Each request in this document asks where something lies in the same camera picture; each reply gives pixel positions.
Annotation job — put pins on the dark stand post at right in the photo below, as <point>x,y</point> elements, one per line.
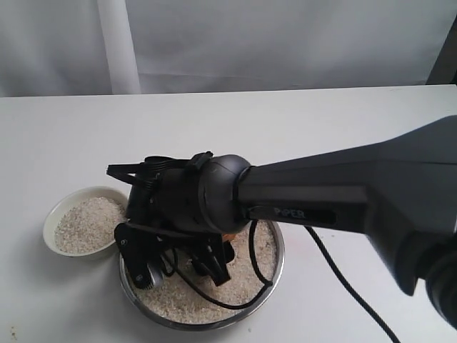
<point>442,53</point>

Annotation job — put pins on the large steel rice tray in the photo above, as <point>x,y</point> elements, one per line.
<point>175,305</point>

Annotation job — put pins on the small white ceramic bowl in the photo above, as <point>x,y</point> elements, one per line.
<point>82,224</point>

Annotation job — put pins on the white backdrop curtain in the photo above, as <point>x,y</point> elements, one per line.
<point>56,48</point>

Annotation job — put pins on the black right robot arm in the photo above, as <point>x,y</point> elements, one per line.
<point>400,193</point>

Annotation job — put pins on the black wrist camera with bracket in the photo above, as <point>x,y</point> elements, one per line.
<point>140,253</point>

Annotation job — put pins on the brown wooden cup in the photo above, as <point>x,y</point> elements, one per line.
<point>228,237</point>

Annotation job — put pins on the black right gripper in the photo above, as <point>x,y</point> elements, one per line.
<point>171,201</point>

